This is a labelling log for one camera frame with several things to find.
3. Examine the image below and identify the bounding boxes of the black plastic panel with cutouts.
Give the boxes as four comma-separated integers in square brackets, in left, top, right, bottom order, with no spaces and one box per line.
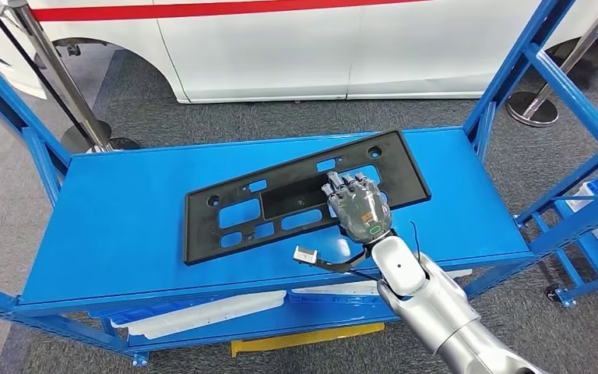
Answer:
[182,129,433,266]

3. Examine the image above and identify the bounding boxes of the blue metal shelf rack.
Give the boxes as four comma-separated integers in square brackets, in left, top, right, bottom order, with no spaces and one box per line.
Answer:
[515,162,598,309]
[0,0,598,369]

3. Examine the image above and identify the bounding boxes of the white car with red stripe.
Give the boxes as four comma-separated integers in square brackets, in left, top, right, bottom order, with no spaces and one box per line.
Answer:
[0,0,598,104]

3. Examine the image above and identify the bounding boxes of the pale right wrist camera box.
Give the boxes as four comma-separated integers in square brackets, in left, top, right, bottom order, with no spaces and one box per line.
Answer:
[292,245,319,265]

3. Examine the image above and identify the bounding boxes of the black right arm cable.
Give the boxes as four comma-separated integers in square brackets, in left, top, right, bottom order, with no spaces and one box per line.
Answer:
[408,221,423,262]

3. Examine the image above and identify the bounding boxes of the chrome stanchion post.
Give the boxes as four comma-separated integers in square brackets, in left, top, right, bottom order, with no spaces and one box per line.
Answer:
[505,0,598,128]
[7,0,141,154]

